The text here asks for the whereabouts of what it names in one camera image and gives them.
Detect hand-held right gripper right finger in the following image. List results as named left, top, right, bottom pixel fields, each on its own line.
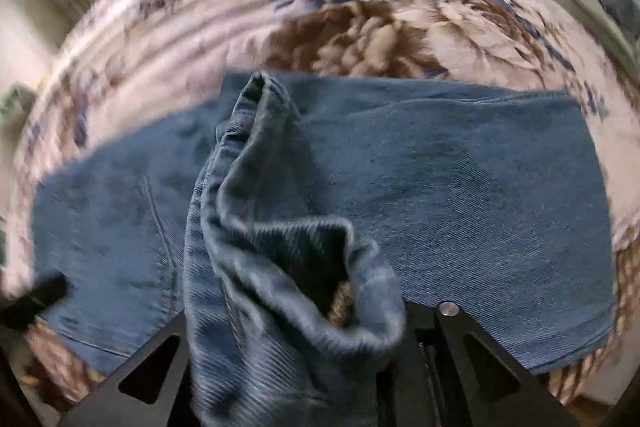
left=390, top=301, right=583, bottom=427

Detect blue denim pants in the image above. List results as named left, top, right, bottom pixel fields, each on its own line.
left=30, top=71, right=616, bottom=427

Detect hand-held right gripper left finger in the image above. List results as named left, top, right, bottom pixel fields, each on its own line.
left=56, top=309, right=196, bottom=427

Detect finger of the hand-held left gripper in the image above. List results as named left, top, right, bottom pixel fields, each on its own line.
left=0, top=273, right=69, bottom=334

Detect green plastic bag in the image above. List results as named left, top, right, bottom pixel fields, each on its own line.
left=0, top=81, right=37, bottom=118

